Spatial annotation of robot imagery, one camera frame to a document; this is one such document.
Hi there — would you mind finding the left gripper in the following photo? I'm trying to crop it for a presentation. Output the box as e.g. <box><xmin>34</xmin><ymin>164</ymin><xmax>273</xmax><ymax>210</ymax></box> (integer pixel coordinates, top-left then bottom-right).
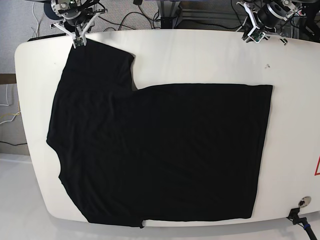
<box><xmin>237</xmin><ymin>0</ymin><xmax>298</xmax><ymax>44</ymax></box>

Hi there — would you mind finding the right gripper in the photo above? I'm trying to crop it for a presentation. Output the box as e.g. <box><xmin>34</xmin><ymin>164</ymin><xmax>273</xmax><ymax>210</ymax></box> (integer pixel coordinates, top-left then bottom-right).
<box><xmin>50</xmin><ymin>0</ymin><xmax>108</xmax><ymax>39</ymax></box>

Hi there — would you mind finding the black T-shirt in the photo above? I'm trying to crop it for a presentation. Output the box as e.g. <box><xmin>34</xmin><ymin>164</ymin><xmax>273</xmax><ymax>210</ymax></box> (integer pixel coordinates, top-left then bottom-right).
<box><xmin>46</xmin><ymin>40</ymin><xmax>273</xmax><ymax>228</ymax></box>

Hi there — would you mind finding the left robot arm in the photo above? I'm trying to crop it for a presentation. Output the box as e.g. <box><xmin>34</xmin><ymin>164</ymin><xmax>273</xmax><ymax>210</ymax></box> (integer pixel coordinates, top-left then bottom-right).
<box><xmin>237</xmin><ymin>0</ymin><xmax>320</xmax><ymax>45</ymax></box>

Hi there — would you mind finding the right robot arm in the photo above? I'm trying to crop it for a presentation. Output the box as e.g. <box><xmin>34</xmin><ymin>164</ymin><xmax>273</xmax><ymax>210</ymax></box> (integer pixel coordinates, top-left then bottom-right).
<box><xmin>41</xmin><ymin>0</ymin><xmax>108</xmax><ymax>47</ymax></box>

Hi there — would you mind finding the black bar at table edge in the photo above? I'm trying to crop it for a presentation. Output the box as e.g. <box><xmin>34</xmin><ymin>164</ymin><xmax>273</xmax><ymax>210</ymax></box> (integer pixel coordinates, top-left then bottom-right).
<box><xmin>27</xmin><ymin>33</ymin><xmax>66</xmax><ymax>42</ymax></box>

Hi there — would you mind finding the dark round stand base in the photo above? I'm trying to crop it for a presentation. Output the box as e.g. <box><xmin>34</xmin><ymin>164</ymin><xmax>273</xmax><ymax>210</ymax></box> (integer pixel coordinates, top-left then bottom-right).
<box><xmin>43</xmin><ymin>2</ymin><xmax>60</xmax><ymax>20</ymax></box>

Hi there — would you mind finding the red warning triangle sticker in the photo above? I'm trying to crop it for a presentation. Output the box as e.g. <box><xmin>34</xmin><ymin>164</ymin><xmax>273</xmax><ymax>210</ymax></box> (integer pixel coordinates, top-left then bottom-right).
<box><xmin>314</xmin><ymin>158</ymin><xmax>320</xmax><ymax>176</ymax></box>

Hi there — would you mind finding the right table grommet hole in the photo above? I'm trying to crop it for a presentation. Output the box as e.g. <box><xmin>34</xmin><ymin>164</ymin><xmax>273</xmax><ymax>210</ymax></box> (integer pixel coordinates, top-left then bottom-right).
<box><xmin>298</xmin><ymin>196</ymin><xmax>312</xmax><ymax>208</ymax></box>

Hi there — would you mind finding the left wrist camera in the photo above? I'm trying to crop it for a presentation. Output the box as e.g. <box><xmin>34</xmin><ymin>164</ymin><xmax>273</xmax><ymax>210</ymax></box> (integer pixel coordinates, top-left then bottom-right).
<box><xmin>242</xmin><ymin>31</ymin><xmax>266</xmax><ymax>43</ymax></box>

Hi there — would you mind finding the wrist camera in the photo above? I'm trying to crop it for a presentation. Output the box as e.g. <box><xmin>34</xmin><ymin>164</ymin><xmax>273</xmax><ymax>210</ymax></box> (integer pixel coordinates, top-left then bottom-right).
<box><xmin>242</xmin><ymin>31</ymin><xmax>266</xmax><ymax>43</ymax></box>
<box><xmin>72</xmin><ymin>37</ymin><xmax>87</xmax><ymax>49</ymax></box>

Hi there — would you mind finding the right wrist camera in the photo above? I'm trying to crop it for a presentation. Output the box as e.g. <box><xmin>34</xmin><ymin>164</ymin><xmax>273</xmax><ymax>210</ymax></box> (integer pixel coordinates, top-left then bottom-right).
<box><xmin>72</xmin><ymin>37</ymin><xmax>87</xmax><ymax>49</ymax></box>

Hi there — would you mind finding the white floor cable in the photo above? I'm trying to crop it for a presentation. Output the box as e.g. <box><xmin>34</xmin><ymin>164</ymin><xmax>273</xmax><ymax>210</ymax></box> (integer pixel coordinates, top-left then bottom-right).
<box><xmin>31</xmin><ymin>0</ymin><xmax>41</xmax><ymax>38</ymax></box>

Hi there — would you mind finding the aluminium frame post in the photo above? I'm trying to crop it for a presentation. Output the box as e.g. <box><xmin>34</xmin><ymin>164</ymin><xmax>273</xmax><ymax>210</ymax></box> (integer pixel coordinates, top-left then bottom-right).
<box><xmin>156</xmin><ymin>0</ymin><xmax>182</xmax><ymax>29</ymax></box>

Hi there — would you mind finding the black clamp with cable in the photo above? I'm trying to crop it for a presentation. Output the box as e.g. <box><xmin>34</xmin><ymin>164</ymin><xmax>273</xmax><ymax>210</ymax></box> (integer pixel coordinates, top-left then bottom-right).
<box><xmin>287</xmin><ymin>208</ymin><xmax>317</xmax><ymax>240</ymax></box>

